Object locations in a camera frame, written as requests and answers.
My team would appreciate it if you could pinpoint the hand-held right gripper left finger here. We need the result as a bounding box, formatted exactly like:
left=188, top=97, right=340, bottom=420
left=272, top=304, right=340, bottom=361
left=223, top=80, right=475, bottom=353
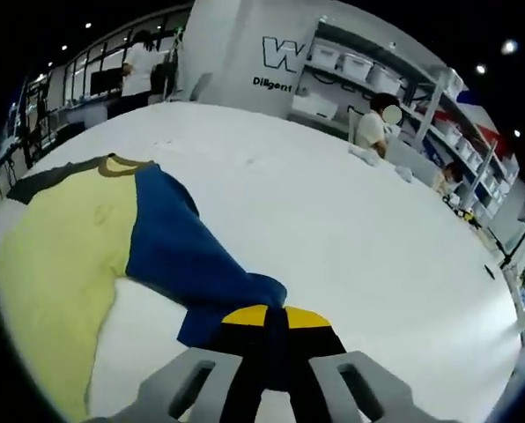
left=85, top=303, right=273, bottom=423

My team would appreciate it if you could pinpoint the black computer monitor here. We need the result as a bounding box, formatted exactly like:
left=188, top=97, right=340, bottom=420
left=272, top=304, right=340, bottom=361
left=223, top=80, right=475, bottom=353
left=89, top=67, right=123, bottom=97

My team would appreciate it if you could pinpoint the yellow garment with blue sleeve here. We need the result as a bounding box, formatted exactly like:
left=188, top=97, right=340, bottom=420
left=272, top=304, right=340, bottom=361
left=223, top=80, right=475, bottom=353
left=0, top=152, right=289, bottom=422

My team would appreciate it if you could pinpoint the black metal stand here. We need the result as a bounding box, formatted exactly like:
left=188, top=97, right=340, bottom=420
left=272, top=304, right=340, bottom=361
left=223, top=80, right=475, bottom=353
left=482, top=184, right=525, bottom=277

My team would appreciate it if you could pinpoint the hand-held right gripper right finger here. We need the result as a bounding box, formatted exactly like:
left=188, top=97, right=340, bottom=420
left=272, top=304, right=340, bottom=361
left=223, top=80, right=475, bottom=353
left=285, top=306, right=462, bottom=423

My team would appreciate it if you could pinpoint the grey laptop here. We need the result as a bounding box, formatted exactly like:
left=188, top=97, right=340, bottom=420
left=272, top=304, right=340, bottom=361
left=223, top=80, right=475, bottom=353
left=386, top=137, right=436, bottom=187

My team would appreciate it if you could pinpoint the grey metal shelf unit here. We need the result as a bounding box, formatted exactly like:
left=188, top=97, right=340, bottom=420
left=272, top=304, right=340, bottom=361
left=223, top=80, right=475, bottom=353
left=295, top=17, right=521, bottom=221

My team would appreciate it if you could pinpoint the row of white storage boxes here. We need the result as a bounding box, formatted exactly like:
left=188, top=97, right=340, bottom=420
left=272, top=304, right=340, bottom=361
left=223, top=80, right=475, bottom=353
left=310, top=41, right=513, bottom=208

